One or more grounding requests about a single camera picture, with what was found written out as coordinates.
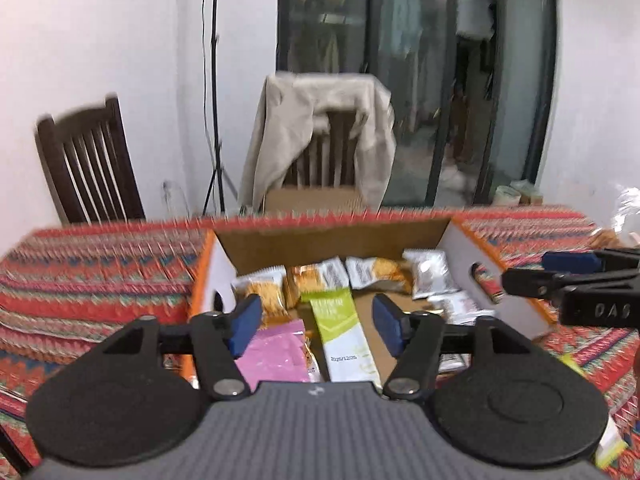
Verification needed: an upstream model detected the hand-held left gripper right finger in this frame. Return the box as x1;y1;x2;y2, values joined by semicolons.
372;293;541;403

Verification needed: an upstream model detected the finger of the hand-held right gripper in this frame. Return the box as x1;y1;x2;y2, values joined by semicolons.
541;246;640;276
501;267;640;302

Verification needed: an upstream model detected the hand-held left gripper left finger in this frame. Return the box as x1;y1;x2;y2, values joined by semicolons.
101;293;265;402

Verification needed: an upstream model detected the silver cookie packet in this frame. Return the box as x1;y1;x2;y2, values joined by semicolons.
230;267;289;329

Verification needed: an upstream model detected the pink snack packet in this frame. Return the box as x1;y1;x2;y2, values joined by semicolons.
234;318;321;384

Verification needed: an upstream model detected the short green white packet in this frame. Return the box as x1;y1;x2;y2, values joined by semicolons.
307;289;384;384

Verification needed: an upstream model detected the silver cracker packet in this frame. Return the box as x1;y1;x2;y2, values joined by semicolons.
344;256;409;294

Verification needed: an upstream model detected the plain silver snack packet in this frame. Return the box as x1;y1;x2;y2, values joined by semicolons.
402;248;461;299

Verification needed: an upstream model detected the yellow snack packet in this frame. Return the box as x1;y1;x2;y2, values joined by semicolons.
283;263;327;307

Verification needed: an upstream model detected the white brown snack packet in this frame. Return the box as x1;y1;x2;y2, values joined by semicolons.
427;292;496;324

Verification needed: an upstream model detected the orange cardboard box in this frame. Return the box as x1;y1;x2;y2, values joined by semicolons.
182;217;559;387

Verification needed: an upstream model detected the yellow white packet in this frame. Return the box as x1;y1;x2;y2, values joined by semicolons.
559;352;629;472

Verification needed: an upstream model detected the clear plastic bag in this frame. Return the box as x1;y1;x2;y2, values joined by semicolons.
606;180;640;247

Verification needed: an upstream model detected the pale round container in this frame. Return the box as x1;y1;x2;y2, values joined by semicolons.
494;184;523;206

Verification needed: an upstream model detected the brown cardboard box on chair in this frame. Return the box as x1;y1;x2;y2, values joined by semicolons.
263;185;369;214

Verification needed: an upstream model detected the wooden chair under jacket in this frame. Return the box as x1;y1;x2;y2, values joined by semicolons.
282;109;364;192

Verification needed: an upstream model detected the beige jacket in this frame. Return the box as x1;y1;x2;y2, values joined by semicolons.
239;72;399;212

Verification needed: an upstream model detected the dark wooden chair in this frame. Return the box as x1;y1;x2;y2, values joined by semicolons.
35;92;146;226

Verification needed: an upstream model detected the dark framed glass sliding door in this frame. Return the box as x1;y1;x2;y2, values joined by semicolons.
276;0;559;207

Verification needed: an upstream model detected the black tripod stand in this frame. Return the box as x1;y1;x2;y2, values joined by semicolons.
200;0;241;216

